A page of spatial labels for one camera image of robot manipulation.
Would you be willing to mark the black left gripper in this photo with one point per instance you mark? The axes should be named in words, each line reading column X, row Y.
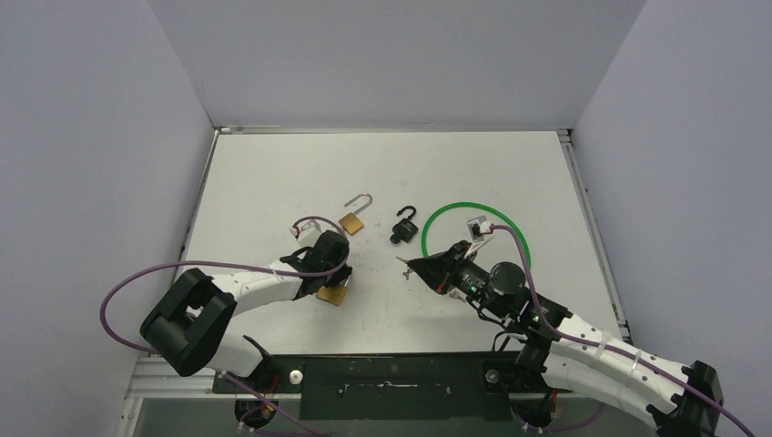
column 337, row 280

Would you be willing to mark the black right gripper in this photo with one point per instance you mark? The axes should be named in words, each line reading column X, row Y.
column 447, row 269

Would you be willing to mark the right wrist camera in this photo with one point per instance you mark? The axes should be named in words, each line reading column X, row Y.
column 480, row 232

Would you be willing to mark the long shackle brass padlock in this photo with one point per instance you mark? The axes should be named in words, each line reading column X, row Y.
column 351, row 222

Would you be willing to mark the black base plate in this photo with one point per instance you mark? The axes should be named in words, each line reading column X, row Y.
column 486, row 385

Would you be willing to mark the small silver key bunch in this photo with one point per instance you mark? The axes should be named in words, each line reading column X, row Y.
column 405, row 268

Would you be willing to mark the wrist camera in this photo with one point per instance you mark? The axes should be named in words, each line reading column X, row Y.
column 306, row 233
column 480, row 232

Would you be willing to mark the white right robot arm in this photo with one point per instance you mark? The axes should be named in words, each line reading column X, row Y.
column 562, row 351

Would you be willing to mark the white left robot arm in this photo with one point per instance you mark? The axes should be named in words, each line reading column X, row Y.
column 189, row 326

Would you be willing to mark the green cable lock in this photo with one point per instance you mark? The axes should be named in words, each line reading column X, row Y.
column 476, row 206

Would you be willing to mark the black combination padlock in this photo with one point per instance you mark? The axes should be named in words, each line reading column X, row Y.
column 405, row 229

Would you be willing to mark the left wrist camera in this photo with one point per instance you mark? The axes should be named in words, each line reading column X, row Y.
column 306, row 233

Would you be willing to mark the short brass padlock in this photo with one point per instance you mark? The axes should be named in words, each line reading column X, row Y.
column 334, row 295

